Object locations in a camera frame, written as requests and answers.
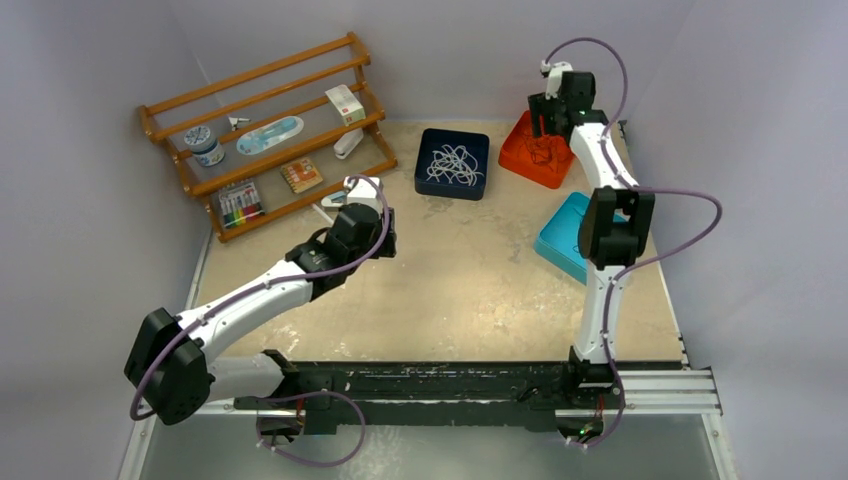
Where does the white cable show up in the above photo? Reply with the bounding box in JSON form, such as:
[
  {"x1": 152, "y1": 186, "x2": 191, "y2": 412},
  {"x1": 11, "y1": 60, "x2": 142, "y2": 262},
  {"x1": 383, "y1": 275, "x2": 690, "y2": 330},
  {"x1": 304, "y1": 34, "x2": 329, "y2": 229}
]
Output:
[{"x1": 425, "y1": 141, "x2": 486, "y2": 188}]

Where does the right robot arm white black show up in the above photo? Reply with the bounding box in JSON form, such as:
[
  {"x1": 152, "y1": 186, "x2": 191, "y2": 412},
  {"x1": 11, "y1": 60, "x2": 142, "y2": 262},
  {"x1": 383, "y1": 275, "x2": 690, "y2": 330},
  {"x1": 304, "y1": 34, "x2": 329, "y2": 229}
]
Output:
[{"x1": 528, "y1": 62, "x2": 655, "y2": 407}]

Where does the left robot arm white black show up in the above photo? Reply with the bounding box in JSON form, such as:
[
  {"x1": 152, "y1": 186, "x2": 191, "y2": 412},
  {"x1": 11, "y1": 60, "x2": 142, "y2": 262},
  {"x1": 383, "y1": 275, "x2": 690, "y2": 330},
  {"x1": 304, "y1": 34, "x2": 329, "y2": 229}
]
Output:
[{"x1": 124, "y1": 203, "x2": 396, "y2": 425}]

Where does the orange square tray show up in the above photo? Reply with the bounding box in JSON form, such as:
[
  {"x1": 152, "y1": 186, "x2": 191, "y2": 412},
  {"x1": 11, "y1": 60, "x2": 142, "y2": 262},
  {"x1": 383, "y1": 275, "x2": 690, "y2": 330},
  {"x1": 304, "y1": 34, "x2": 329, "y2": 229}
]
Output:
[{"x1": 498, "y1": 110, "x2": 574, "y2": 189}]

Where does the small blue white stapler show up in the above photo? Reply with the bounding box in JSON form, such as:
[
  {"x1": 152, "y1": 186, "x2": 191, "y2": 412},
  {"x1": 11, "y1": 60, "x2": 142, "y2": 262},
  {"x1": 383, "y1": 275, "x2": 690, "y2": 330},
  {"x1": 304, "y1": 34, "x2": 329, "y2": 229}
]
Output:
[{"x1": 320, "y1": 191, "x2": 347, "y2": 211}]

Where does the dark navy square tray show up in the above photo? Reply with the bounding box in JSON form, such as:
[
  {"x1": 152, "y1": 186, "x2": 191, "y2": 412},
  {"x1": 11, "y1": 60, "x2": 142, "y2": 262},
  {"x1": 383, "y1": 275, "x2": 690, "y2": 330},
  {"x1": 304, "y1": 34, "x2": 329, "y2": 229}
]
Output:
[{"x1": 414, "y1": 128, "x2": 490, "y2": 201}]

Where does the orange patterned small pack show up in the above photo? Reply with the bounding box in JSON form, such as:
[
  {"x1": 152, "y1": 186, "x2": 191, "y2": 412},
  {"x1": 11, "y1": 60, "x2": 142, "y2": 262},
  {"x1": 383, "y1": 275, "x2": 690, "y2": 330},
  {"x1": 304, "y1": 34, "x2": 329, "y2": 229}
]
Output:
[{"x1": 280, "y1": 157, "x2": 324, "y2": 194}]

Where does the cyan square tray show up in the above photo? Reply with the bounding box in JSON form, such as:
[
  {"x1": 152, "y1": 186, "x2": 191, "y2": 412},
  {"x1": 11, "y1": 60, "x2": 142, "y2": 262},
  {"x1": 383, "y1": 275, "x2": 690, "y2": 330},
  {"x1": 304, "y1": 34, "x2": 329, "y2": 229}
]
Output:
[{"x1": 534, "y1": 192, "x2": 590, "y2": 285}]

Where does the coloured marker set pack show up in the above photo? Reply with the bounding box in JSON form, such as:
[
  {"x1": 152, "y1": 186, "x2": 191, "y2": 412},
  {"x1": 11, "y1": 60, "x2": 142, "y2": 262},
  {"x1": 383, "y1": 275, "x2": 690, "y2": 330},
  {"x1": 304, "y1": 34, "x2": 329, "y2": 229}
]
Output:
[{"x1": 218, "y1": 180, "x2": 266, "y2": 230}]

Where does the white red small box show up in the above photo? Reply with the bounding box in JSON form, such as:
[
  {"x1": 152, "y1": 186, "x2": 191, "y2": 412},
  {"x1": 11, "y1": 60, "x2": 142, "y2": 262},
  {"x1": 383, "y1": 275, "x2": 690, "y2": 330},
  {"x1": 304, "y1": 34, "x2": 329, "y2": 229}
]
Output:
[{"x1": 325, "y1": 85, "x2": 366, "y2": 126}]

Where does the wooden three-tier rack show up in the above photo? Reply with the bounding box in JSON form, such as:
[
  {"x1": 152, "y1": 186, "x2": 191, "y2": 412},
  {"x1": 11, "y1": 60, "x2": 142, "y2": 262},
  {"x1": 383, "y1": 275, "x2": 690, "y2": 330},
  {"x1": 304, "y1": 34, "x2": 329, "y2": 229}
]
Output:
[{"x1": 139, "y1": 31, "x2": 399, "y2": 244}]

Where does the oval blue white package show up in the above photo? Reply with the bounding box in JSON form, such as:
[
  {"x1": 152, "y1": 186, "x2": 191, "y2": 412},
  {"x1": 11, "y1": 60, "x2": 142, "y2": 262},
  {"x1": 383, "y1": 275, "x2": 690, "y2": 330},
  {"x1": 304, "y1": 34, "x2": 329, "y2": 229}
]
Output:
[{"x1": 236, "y1": 116, "x2": 304, "y2": 155}]

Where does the small metal clip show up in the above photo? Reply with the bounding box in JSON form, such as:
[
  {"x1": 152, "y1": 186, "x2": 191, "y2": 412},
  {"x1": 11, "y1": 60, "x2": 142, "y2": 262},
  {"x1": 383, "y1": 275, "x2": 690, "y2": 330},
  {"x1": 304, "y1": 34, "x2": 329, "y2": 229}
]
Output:
[{"x1": 228, "y1": 117, "x2": 251, "y2": 131}]

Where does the blue white round jar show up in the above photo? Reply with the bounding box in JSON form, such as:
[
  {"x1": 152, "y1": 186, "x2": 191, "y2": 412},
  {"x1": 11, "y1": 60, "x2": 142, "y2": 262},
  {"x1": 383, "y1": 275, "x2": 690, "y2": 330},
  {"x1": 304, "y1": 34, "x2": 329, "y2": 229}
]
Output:
[{"x1": 183, "y1": 125, "x2": 226, "y2": 167}]

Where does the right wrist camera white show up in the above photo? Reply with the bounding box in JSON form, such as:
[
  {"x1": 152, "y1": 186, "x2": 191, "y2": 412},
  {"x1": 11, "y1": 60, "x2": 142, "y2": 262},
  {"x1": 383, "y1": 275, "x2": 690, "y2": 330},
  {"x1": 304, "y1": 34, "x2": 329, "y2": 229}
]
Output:
[{"x1": 540, "y1": 60, "x2": 573, "y2": 100}]

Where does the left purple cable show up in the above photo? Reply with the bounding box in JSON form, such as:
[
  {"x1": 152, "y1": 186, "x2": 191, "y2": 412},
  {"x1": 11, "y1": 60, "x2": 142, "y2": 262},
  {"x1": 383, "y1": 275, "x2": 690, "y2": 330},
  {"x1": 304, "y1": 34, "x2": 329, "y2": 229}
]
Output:
[{"x1": 129, "y1": 174, "x2": 392, "y2": 423}]

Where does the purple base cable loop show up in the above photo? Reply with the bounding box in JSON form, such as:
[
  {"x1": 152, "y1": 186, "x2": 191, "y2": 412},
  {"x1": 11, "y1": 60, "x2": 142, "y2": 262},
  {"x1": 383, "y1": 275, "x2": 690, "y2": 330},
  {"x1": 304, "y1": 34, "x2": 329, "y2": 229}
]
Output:
[{"x1": 255, "y1": 388, "x2": 370, "y2": 469}]

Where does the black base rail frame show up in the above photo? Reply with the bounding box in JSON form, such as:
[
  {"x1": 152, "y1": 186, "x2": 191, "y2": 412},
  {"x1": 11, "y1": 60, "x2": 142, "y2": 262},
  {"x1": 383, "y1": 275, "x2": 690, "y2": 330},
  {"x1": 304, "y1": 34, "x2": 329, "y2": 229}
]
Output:
[{"x1": 234, "y1": 361, "x2": 722, "y2": 442}]

